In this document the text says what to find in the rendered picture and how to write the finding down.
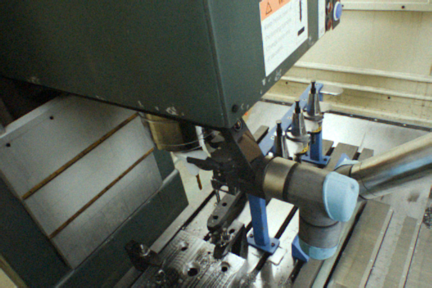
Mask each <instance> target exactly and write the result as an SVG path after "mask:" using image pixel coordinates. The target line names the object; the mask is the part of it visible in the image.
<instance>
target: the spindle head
mask: <svg viewBox="0 0 432 288"><path fill-rule="evenodd" d="M262 1H264V0H0V75H1V78H5V79H9V80H14V81H17V82H22V83H25V84H30V85H33V86H37V87H42V88H45V89H50V90H53V91H58V92H61V93H66V94H69V95H74V96H79V97H82V98H85V99H88V100H92V101H96V102H100V103H103V104H109V105H113V106H117V107H121V108H124V109H130V110H133V111H138V112H141V113H147V114H151V115H154V116H160V117H163V118H165V119H168V120H174V121H177V122H181V123H187V124H190V125H195V126H199V127H204V128H207V129H212V130H215V131H220V132H222V133H227V132H228V131H229V130H230V129H231V128H232V126H234V124H236V123H237V122H238V121H239V120H240V119H241V117H243V115H245V114H246V113H247V112H248V111H249V110H250V108H252V107H253V106H254V105H255V104H256V103H257V102H258V101H259V99H261V97H263V96H264V95H265V94H266V93H267V92H268V91H269V90H270V88H272V87H273V86H274V85H275V84H276V83H277V81H279V79H281V78H282V77H283V76H284V75H285V74H286V72H288V70H290V69H291V68H292V67H293V66H294V65H295V63H297V61H299V60H300V59H301V58H302V57H303V56H304V54H306V52H307V51H308V50H309V49H311V48H312V47H313V45H315V43H317V42H318V41H319V40H320V39H319V26H318V0H307V39H306V40H305V41H303V42H302V43H301V44H300V45H299V46H298V47H297V48H296V49H295V50H294V51H293V52H292V53H291V54H290V55H289V56H288V57H287V58H286V59H285V60H284V61H283V62H281V63H280V64H279V65H278V66H277V67H276V68H275V69H274V70H273V71H272V72H270V74H268V75H267V76H266V69H265V61H264V46H263V37H262V23H261V15H260V7H259V3H260V2H262ZM327 1H331V2H332V0H325V7H326V3H327ZM332 7H333V2H332ZM328 17H331V19H332V11H331V14H330V15H327V13H325V26H326V21H327V18H328ZM326 33H327V31H326V27H325V34H326Z"/></svg>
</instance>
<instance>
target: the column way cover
mask: <svg viewBox="0 0 432 288"><path fill-rule="evenodd" d="M3 129H4V130H5V132H6V133H5V134H3V135H1V136H0V177H1V179H2V180H3V181H4V183H5V184H6V185H7V187H8V188H9V191H11V193H12V195H14V196H16V197H18V198H19V199H20V201H21V202H22V203H23V205H24V207H25V208H26V210H27V211H28V213H29V214H30V216H31V217H32V219H33V220H34V221H35V223H36V224H37V225H38V228H39V229H40V230H41V232H42V234H44V235H45V236H47V237H49V239H50V240H51V242H52V243H53V245H54V246H55V248H56V250H57V251H58V252H59V254H60V255H61V257H62V258H63V260H64V261H65V263H66V264H67V266H69V267H70V268H72V269H73V270H75V269H76V268H77V267H78V266H79V265H80V264H81V263H82V262H83V261H84V260H85V259H86V258H87V257H88V256H89V255H90V254H91V253H92V252H93V251H94V250H95V249H96V248H97V247H98V246H99V245H100V244H101V243H102V242H103V241H104V240H105V239H106V238H107V237H108V236H109V235H110V234H111V233H112V232H113V231H114V230H116V229H117V228H118V227H119V226H120V225H121V224H122V223H124V222H125V221H126V220H127V218H128V217H129V216H130V215H131V214H132V213H133V212H134V211H135V210H136V209H137V208H139V207H140V206H141V205H142V204H143V203H144V202H145V201H146V200H147V199H148V198H149V197H150V196H151V195H152V194H153V193H154V192H155V191H156V190H157V189H158V188H159V187H160V186H161V185H163V181H162V178H161V175H160V173H159V168H158V166H157V165H156V161H155V159H154V155H153V152H152V151H153V150H154V148H153V146H152V145H151V144H150V142H149V139H148V138H147V136H146V134H145V130H144V128H143V126H142V124H141V120H140V117H139V114H138V111H133V110H130V109H124V108H121V107H117V106H113V105H109V104H106V103H100V102H96V101H92V100H88V99H85V98H82V97H79V96H74V95H71V94H66V93H62V94H60V95H59V96H58V97H56V98H54V99H52V100H50V101H49V102H47V103H45V104H43V105H41V106H39V107H38V108H36V109H35V110H33V111H32V112H29V113H28V114H26V115H24V116H22V117H21V118H19V119H17V120H15V121H13V122H12V123H10V124H8V125H7V126H6V127H4V128H3Z"/></svg>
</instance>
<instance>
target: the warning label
mask: <svg viewBox="0 0 432 288"><path fill-rule="evenodd" d="M259 7H260V15H261V23H262V37H263V46H264V61H265V76H267V75H268V74H270V72H272V71H273V70H274V69H275V68H276V67H277V66H278V65H279V64H280V63H281V62H283V61H284V60H285V59H286V58H287V57H288V56H289V55H290V54H291V53H292V52H293V51H294V50H295V49H296V48H297V47H298V46H299V45H300V44H301V43H302V42H303V41H305V40H306V39H307V0H264V1H262V2H260V3H259Z"/></svg>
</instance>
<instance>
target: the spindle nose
mask: <svg viewBox="0 0 432 288"><path fill-rule="evenodd" d="M138 114H139V118H140V120H141V124H142V126H143V128H144V130H145V134H146V136H147V138H148V140H149V142H150V144H151V145H152V146H153V147H155V148H156V149H159V150H164V151H167V152H182V151H187V150H193V149H196V148H198V147H201V146H203V145H205V144H206V143H207V142H209V141H211V140H212V139H214V138H215V137H216V136H217V135H218V134H219V132H220V131H217V130H212V129H207V128H204V127H199V126H195V125H190V124H187V123H181V122H178V121H174V120H168V119H165V118H163V117H160V116H154V115H151V114H147V113H144V112H138Z"/></svg>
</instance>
